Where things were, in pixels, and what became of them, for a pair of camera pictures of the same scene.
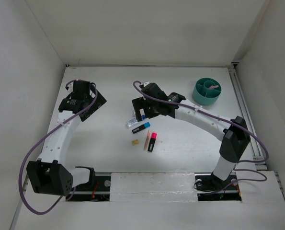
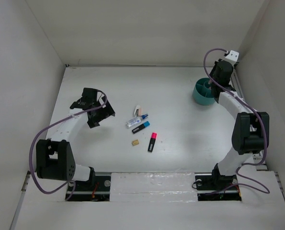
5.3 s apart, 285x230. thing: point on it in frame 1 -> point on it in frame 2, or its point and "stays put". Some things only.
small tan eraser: x=135 y=142 stays put
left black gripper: x=100 y=102 -> x=107 y=111
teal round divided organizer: x=207 y=91 stays put
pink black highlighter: x=152 y=143 stays put
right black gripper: x=140 y=103 -> x=212 y=73
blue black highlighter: x=146 y=125 stays put
